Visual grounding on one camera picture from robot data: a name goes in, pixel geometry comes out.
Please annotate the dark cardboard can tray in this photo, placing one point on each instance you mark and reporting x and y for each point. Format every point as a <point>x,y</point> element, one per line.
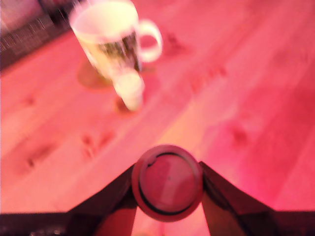
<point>27,41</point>

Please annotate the dark brown coffee capsule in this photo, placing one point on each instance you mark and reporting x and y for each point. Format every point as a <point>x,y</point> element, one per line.
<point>168,183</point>

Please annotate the floral print mug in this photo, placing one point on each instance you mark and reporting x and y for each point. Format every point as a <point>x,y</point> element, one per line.
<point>105,29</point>

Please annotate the pale coffee capsule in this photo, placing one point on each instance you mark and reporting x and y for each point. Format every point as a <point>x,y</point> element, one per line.
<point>129,91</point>

